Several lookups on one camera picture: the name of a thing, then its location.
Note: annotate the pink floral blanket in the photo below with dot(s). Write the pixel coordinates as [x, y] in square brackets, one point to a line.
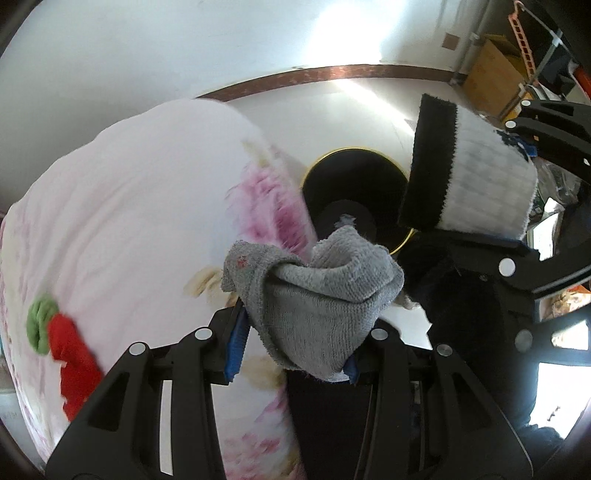
[138, 207]

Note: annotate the green sock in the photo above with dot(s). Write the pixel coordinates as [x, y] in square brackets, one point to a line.
[40, 318]

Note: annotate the beige wall plate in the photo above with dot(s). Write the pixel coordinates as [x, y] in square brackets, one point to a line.
[449, 41]

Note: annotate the orange plastic rack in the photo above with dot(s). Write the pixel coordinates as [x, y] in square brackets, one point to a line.
[524, 41]

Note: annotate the grey metal rack post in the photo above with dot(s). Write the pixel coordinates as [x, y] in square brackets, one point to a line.
[464, 60]

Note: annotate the red sock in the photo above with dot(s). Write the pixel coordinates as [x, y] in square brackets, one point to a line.
[74, 364]

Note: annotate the cardboard box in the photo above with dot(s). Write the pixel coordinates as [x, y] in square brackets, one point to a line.
[491, 74]

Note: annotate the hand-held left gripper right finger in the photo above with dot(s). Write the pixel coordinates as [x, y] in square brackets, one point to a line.
[383, 350]

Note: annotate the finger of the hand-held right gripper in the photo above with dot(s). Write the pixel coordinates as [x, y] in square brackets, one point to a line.
[558, 134]
[489, 256]

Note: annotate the grey sock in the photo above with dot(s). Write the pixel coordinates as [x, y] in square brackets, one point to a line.
[314, 314]

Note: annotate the person's left leg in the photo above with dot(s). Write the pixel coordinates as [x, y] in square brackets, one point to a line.
[323, 424]

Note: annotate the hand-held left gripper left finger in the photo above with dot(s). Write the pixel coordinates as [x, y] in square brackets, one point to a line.
[234, 344]

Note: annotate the black bin with gold rim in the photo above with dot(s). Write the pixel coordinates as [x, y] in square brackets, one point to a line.
[351, 173]

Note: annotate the black and white sock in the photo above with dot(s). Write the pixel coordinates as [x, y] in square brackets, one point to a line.
[485, 175]

